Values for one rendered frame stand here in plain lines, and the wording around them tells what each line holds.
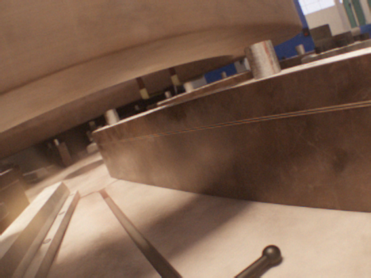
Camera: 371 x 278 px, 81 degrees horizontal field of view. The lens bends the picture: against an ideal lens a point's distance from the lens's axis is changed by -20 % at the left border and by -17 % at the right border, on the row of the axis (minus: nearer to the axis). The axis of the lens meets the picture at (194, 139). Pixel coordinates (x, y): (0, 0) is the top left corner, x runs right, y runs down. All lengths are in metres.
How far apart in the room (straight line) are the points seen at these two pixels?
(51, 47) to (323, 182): 0.70
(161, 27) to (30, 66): 0.31
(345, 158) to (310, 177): 0.12
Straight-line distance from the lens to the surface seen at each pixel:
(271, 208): 0.81
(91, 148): 4.31
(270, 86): 0.66
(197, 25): 0.71
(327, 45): 1.68
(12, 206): 2.13
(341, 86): 0.58
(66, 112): 5.11
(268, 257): 0.59
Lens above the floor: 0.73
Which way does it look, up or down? 11 degrees down
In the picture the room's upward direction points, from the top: 21 degrees counter-clockwise
